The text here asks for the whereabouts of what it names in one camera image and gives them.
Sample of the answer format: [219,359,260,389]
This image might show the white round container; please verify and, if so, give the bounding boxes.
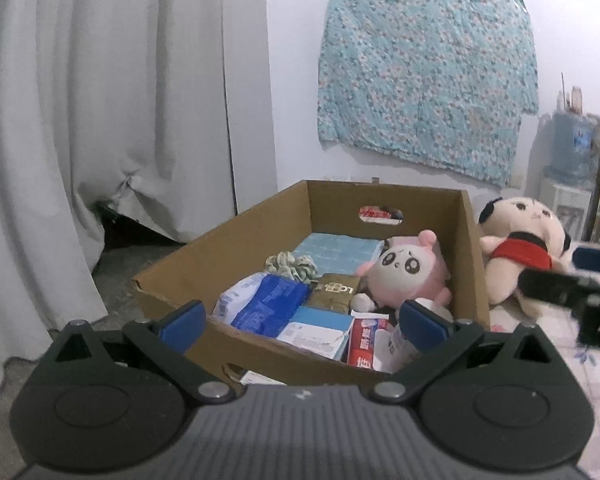
[412,297,453,323]

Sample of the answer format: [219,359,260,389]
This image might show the white paper sheet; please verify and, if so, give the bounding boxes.
[239,370,288,387]

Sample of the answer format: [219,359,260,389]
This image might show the red snack bags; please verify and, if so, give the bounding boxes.
[359,205,405,223]

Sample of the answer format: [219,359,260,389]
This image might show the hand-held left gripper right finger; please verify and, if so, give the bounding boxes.
[370,300,554,402]

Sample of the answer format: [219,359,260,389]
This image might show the dark blue tissue packet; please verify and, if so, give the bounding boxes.
[212,272,313,336]

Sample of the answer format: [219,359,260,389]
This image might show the light blue towel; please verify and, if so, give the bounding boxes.
[292,232,386,276]

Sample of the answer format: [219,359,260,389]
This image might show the white water dispenser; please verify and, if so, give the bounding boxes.
[537,175,593,241]

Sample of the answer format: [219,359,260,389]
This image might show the blue water jug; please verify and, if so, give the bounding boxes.
[550,110,600,186]

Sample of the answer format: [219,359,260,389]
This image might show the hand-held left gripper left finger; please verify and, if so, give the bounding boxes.
[44,300,236,404]

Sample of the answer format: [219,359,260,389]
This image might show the white and blue packet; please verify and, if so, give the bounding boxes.
[277,305,356,361]

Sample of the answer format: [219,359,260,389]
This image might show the green and white scrunchie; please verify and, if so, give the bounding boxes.
[265,252,320,283]

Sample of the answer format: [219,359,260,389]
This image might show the brown cardboard box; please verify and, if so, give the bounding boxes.
[132,179,491,391]

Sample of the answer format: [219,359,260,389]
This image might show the blue floral wall cloth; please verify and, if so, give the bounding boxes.
[316,0,540,186]

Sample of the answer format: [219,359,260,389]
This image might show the black-haired doll plush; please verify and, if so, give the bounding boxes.
[478,196,573,318]

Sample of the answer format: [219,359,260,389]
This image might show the white curtain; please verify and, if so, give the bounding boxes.
[0,0,278,401]

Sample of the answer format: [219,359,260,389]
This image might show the red toothpaste box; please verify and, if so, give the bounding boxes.
[345,316,393,371]

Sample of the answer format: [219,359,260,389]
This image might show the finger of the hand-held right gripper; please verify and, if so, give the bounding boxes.
[572,242,600,276]
[517,269,600,309]

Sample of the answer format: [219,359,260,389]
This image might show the pink panda-face plush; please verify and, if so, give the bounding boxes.
[352,229,453,313]

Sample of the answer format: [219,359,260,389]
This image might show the gold foil box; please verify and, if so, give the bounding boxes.
[302,272,363,316]

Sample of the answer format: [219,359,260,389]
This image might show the white plastic bottle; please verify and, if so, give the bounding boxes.
[385,322,423,373]

